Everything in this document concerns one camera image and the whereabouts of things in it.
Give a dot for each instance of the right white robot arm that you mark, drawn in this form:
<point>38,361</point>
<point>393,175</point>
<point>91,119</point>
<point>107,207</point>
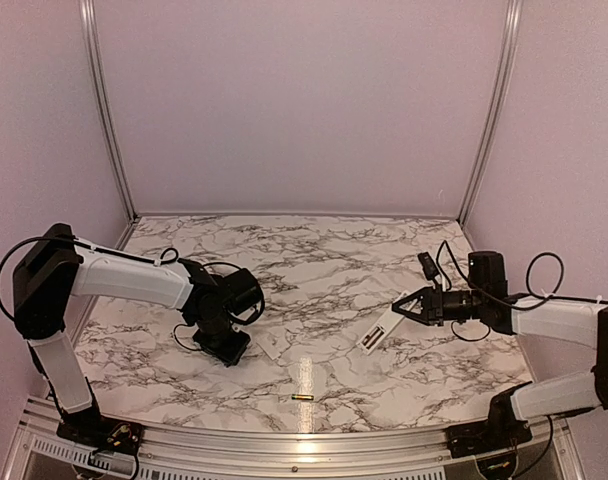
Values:
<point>488,301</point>

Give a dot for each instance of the green gold battery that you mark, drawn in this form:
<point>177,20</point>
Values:
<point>302,397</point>

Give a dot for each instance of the white remote control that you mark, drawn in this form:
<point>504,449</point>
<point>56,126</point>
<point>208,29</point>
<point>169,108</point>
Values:
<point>383,327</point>

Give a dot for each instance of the front aluminium rail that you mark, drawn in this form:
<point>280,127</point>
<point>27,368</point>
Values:
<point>170,452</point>

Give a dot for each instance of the white battery cover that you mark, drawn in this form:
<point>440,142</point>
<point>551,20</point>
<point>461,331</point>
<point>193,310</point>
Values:
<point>268,348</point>

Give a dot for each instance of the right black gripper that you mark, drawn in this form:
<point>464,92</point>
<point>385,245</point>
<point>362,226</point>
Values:
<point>430,297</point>

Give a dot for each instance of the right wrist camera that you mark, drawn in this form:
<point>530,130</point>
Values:
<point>429,268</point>

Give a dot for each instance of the right aluminium frame post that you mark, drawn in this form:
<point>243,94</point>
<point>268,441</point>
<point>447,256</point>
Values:
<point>499,93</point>

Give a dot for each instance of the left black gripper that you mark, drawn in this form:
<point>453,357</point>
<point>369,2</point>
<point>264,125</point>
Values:
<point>229,355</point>

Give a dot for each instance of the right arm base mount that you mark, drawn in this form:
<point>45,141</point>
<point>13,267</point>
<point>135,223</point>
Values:
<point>500,430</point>

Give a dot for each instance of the left aluminium frame post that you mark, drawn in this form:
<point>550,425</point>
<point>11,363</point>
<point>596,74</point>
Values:
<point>93,49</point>

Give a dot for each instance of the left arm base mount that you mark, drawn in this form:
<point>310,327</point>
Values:
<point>91,428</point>

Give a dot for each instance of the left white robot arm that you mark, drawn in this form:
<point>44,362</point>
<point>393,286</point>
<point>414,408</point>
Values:
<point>59,265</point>

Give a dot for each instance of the aluminium frame post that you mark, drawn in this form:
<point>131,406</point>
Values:
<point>93,49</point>
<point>499,93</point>

